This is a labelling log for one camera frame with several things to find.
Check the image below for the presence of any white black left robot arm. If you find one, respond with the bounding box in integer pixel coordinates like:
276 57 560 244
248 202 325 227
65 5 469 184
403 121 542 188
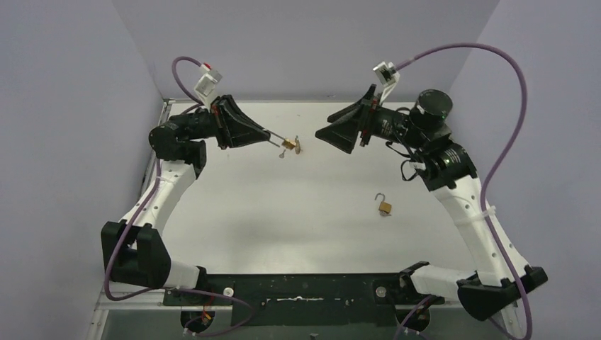
101 95 271 302

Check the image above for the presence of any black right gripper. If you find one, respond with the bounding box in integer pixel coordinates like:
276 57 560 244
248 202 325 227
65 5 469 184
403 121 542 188
315 84 427 153

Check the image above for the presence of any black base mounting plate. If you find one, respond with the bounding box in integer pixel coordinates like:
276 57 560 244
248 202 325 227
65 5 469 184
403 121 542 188
163 273 424 332

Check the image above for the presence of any small brass padlock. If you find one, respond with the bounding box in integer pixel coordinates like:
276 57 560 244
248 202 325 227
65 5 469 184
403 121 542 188
264 129 294 150
374 193 392 217

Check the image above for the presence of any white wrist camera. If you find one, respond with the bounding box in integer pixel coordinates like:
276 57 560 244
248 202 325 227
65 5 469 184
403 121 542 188
373 61 400 103
193 63 222 108

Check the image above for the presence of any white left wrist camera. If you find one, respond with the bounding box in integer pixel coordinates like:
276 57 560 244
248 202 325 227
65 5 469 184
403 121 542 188
193 63 222 108

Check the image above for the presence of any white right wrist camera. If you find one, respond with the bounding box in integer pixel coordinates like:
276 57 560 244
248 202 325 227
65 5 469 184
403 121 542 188
373 61 400 103

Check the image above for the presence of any large brass padlock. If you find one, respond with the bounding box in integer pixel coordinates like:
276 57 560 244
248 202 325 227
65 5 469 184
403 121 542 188
294 136 302 154

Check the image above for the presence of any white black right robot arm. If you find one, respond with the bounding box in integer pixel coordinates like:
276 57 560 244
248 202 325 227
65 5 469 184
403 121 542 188
315 88 548 321

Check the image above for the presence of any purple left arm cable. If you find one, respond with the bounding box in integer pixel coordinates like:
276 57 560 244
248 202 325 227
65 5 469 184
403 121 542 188
103 56 210 302

